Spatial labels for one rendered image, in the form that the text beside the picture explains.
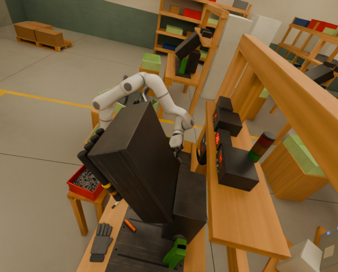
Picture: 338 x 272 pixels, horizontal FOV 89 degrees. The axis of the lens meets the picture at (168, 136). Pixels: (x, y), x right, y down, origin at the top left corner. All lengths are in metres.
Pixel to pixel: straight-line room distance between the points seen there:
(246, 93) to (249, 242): 0.69
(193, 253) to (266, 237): 0.67
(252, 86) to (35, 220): 2.32
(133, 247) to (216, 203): 0.69
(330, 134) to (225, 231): 0.39
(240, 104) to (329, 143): 0.62
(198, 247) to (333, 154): 1.02
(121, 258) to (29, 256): 1.24
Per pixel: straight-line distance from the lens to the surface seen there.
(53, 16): 9.10
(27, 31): 6.86
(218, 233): 0.63
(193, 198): 1.01
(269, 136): 0.74
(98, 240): 1.21
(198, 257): 1.30
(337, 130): 0.49
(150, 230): 1.25
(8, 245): 2.40
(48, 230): 2.33
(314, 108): 0.55
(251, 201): 0.75
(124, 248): 1.21
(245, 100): 1.04
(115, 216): 1.28
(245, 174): 0.71
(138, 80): 1.26
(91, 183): 1.43
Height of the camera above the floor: 2.07
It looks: 40 degrees down
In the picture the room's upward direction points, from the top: 15 degrees clockwise
